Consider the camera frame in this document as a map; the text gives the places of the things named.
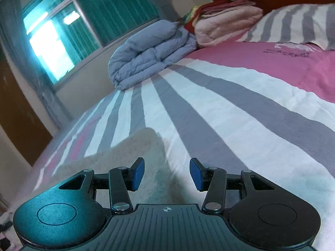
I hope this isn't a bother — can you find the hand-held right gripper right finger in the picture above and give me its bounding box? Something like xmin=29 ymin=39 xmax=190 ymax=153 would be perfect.
xmin=189 ymin=158 xmax=276 ymax=213

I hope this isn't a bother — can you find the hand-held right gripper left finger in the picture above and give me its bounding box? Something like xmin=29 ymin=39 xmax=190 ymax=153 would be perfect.
xmin=56 ymin=157 xmax=145 ymax=213

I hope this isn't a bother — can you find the grey towel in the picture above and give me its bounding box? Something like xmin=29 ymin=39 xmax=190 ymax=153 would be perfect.
xmin=51 ymin=127 xmax=181 ymax=207

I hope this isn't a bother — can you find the striped pink grey bed sheet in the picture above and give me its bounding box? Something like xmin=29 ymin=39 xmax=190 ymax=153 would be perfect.
xmin=10 ymin=40 xmax=335 ymax=251

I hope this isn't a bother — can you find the folded blue duvet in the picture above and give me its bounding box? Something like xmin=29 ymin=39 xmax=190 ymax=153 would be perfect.
xmin=108 ymin=19 xmax=197 ymax=91

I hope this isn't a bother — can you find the brown wooden door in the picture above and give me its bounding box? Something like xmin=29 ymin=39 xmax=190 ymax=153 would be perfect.
xmin=0 ymin=58 xmax=53 ymax=166

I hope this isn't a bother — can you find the grey curtain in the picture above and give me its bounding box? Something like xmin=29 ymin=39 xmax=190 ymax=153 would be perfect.
xmin=0 ymin=0 xmax=71 ymax=128

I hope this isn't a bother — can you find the folded pink quilt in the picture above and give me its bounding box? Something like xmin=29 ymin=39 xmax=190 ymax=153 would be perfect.
xmin=195 ymin=5 xmax=263 ymax=48

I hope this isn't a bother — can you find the folded red patterned blanket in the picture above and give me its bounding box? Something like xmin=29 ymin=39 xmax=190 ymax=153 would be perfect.
xmin=180 ymin=0 xmax=257 ymax=33

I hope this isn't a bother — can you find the window with green glass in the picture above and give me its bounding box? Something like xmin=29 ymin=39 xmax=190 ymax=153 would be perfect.
xmin=21 ymin=0 xmax=168 ymax=85

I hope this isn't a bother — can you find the striped grey white pillow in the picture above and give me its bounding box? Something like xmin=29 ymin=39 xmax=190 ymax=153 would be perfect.
xmin=242 ymin=3 xmax=335 ymax=51

